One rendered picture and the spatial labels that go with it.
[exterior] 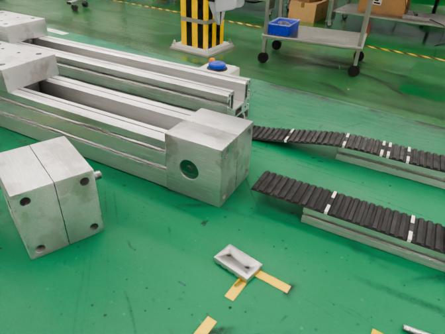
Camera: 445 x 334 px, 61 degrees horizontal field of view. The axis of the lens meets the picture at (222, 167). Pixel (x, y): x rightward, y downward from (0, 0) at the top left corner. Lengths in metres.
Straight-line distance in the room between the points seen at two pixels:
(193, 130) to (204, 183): 0.08
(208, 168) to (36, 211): 0.21
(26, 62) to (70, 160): 0.31
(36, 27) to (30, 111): 0.39
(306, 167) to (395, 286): 0.25
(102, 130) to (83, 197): 0.17
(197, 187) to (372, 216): 0.24
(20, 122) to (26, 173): 0.30
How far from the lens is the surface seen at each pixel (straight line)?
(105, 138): 0.61
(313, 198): 0.52
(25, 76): 0.76
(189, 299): 0.43
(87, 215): 0.49
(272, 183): 0.53
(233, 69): 0.88
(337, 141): 0.67
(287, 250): 0.49
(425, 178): 0.68
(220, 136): 0.52
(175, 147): 0.52
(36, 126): 0.74
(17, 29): 1.06
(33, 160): 0.50
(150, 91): 0.77
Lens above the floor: 1.12
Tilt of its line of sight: 33 degrees down
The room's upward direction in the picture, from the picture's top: 2 degrees clockwise
